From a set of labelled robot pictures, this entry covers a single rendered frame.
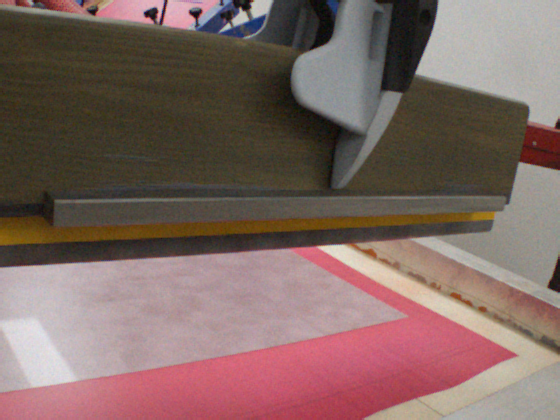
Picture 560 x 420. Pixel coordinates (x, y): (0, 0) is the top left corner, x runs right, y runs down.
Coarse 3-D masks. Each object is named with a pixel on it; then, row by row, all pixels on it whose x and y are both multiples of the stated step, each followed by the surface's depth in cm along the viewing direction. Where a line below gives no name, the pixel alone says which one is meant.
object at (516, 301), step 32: (384, 256) 61; (416, 256) 58; (448, 256) 55; (448, 288) 55; (480, 288) 52; (512, 288) 50; (544, 288) 50; (512, 320) 50; (544, 320) 47; (512, 384) 32; (544, 384) 32; (448, 416) 27; (480, 416) 28; (512, 416) 28; (544, 416) 29
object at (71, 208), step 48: (48, 192) 21; (96, 192) 22; (144, 192) 23; (192, 192) 24; (240, 192) 26; (288, 192) 27; (336, 192) 29; (384, 192) 32; (432, 192) 34; (480, 192) 38
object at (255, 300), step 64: (192, 256) 53; (256, 256) 56; (320, 256) 60; (256, 320) 43; (320, 320) 45; (384, 320) 47; (448, 320) 49; (320, 384) 36; (384, 384) 37; (448, 384) 38
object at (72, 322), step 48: (0, 288) 39; (48, 288) 41; (96, 288) 43; (144, 288) 44; (0, 336) 33; (48, 336) 35; (96, 336) 36; (144, 336) 37; (192, 336) 39; (0, 384) 29; (48, 384) 30; (96, 384) 31; (144, 384) 32; (192, 384) 33; (240, 384) 34
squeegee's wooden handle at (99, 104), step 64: (0, 64) 19; (64, 64) 20; (128, 64) 21; (192, 64) 23; (256, 64) 25; (0, 128) 19; (64, 128) 21; (128, 128) 22; (192, 128) 24; (256, 128) 26; (320, 128) 28; (448, 128) 34; (512, 128) 39; (0, 192) 20
